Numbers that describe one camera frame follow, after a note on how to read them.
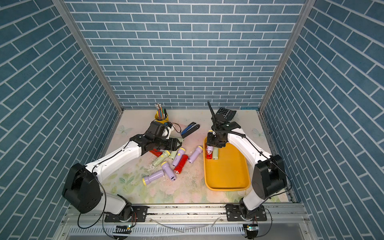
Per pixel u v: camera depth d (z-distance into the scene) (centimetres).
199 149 94
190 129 106
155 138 65
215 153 91
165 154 91
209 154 92
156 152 91
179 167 87
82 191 42
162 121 103
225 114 116
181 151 92
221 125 66
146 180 82
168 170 86
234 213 74
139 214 73
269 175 45
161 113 103
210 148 82
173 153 93
